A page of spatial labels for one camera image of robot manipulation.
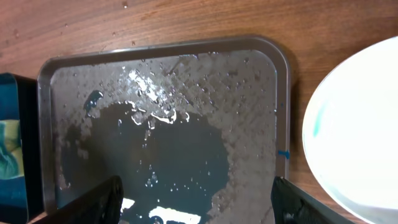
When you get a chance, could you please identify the white plate blue streak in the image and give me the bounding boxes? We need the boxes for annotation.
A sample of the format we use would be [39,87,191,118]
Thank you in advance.
[302,37,397,223]

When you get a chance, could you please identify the black water tray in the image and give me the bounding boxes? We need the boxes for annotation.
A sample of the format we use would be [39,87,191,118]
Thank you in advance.
[1,73,44,223]

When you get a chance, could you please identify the green yellow sponge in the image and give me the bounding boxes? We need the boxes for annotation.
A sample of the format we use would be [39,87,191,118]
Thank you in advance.
[1,119,24,180]

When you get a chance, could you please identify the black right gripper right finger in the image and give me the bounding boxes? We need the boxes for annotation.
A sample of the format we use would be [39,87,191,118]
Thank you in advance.
[271,176,354,224]

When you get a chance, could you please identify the brown serving tray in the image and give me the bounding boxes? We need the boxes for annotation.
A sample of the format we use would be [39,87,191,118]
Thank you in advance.
[38,36,290,223]

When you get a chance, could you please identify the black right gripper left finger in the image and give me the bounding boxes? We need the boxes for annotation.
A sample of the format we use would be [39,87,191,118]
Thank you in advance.
[35,175,124,224]

